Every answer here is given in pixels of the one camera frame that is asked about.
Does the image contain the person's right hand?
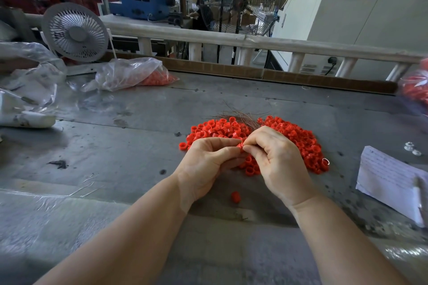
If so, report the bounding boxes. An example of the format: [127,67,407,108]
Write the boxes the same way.
[242,126,317,208]

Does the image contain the person's left hand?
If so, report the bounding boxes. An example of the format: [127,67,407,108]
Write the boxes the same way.
[173,137,249,203]

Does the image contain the person's left forearm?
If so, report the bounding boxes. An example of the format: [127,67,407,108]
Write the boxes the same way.
[33,174,196,285]

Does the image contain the person's right forearm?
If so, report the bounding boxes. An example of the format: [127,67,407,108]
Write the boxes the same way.
[287,192,412,285]

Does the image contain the pile of red plastic rings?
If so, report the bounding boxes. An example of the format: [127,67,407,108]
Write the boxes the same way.
[179,115,330,177]

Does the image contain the white metal railing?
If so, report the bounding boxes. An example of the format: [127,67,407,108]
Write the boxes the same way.
[25,13,426,82]

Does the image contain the clear bag of red rings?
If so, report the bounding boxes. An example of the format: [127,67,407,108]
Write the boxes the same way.
[68,57,180,92]
[397,57,428,109]

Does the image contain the white handwritten paper sheet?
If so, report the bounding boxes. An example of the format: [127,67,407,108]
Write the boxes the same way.
[355,145,428,228]

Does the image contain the large black standing fan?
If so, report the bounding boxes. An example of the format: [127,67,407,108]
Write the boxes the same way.
[195,0,282,65]

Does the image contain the white machine cabinet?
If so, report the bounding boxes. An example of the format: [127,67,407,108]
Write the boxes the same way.
[267,0,428,82]

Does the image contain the small grey desk fan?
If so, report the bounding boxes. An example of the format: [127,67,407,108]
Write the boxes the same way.
[41,2,110,63]

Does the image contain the white plastic roll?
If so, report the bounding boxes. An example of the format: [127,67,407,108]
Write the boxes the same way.
[0,110,57,129]

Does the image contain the crumpled clear plastic bags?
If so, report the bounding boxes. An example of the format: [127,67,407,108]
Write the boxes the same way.
[0,40,68,112]

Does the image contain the bundle of thin metal wires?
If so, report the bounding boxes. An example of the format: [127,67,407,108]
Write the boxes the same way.
[207,104,272,130]

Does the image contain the black power plug with cable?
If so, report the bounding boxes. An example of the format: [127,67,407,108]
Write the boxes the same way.
[324,56,338,76]

